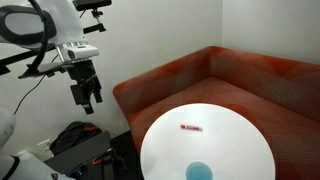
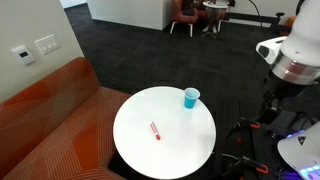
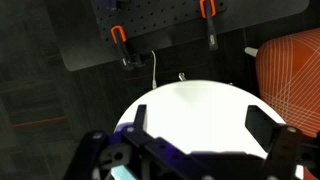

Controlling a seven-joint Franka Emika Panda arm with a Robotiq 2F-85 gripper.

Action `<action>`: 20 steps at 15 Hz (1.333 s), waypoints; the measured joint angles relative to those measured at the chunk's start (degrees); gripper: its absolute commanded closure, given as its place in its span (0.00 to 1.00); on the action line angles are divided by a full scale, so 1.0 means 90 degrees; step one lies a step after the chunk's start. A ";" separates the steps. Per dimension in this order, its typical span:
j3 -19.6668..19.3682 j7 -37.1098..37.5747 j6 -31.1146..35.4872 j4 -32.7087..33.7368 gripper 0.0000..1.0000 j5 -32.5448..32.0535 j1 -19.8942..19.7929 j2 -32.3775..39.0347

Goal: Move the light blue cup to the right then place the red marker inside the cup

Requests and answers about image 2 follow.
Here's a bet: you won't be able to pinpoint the white light switch plate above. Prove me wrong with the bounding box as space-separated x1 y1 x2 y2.
34 34 61 55

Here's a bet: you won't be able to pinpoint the red marker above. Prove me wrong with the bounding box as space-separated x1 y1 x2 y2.
149 121 161 141

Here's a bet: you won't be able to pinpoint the white wall outlets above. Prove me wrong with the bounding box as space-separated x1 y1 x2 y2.
11 45 36 66

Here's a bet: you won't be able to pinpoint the small round white table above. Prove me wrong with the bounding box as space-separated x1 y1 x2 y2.
202 0 230 39

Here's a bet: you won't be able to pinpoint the orange patterned sofa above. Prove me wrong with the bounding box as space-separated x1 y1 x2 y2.
0 56 133 180

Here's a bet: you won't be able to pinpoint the white counter block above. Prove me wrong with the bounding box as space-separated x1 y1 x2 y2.
86 0 174 31

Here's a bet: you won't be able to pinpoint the light blue plastic cup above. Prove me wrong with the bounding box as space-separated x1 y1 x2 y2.
183 87 201 110

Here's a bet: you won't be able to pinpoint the black clamp with orange handle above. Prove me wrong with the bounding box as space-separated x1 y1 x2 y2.
221 154 270 179
223 117 261 141

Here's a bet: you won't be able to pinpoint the orange chair with white legs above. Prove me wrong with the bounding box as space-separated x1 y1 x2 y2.
169 0 201 38

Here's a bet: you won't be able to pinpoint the thin black hanging cable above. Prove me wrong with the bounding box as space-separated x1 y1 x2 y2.
248 0 265 28

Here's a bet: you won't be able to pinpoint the black base cable loop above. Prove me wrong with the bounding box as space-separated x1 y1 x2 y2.
293 110 318 128

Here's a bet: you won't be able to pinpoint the seated person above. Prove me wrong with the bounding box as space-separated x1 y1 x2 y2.
203 0 232 34

